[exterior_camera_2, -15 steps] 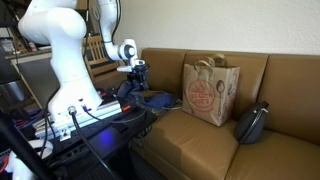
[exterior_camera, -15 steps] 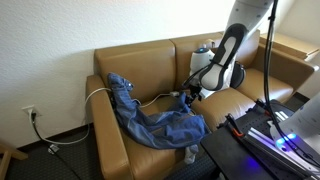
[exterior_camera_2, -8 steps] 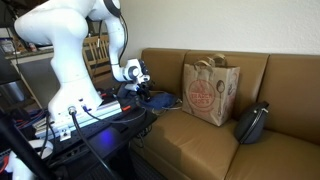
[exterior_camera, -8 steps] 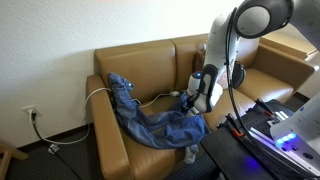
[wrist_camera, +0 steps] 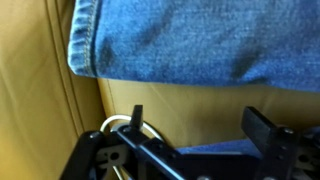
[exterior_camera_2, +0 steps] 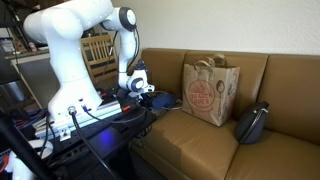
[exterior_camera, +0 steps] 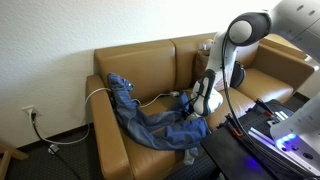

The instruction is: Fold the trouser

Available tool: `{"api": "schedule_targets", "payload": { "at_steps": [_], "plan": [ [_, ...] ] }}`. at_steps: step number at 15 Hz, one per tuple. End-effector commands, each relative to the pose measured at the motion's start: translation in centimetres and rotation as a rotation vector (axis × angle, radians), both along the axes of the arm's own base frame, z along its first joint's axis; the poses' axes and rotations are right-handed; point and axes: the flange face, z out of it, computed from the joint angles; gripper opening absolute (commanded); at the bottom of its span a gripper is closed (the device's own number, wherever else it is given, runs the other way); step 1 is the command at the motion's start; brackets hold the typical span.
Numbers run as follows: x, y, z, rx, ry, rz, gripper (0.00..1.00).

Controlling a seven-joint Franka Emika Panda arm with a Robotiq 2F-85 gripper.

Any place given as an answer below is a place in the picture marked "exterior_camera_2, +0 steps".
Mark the black tripod pole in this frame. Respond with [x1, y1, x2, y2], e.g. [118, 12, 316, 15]
[0, 108, 52, 180]

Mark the black oval hard case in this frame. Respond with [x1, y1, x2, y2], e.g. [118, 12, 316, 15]
[233, 100, 270, 145]

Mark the thin black base cable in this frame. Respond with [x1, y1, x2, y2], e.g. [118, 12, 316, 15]
[82, 105, 148, 125]

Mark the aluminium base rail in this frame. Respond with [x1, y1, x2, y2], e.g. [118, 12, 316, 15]
[33, 99, 123, 142]

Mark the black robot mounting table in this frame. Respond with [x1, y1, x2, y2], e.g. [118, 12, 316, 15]
[13, 96, 158, 169]

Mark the white charger cable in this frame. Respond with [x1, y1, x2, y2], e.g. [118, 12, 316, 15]
[151, 89, 184, 116]

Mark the tan leather sofa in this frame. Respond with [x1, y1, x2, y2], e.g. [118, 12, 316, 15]
[128, 47, 320, 180]

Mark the blue denim trouser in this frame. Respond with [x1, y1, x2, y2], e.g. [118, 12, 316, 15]
[134, 59, 180, 111]

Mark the wooden slatted chair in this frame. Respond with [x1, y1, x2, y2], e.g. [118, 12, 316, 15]
[80, 34, 120, 85]

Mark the thick black base cable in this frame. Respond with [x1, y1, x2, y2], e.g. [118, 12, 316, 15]
[67, 105, 118, 180]

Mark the brown Trader Joe's paper bag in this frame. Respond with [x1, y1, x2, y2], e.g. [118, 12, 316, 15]
[181, 53, 241, 128]

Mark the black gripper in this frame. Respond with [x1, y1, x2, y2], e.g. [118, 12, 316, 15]
[139, 89, 158, 108]

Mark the white rounded device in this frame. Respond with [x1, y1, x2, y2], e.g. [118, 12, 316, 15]
[5, 139, 55, 180]

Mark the grey kitchen counter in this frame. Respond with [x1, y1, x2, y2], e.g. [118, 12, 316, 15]
[3, 48, 52, 62]

